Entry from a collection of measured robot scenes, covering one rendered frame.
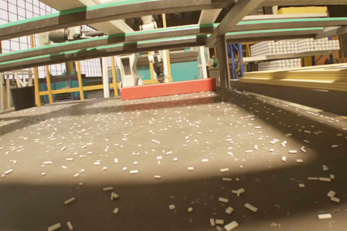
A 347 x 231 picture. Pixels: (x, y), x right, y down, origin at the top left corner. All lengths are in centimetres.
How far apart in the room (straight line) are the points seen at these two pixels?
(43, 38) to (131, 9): 70
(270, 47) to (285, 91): 442
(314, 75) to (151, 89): 42
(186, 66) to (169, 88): 411
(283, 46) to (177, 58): 266
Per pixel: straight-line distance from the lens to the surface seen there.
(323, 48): 525
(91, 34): 108
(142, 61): 471
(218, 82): 451
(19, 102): 541
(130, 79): 150
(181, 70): 466
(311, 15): 587
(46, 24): 62
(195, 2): 51
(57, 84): 990
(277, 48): 489
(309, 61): 1272
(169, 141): 18
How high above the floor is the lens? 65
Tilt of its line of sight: 4 degrees down
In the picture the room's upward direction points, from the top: 6 degrees counter-clockwise
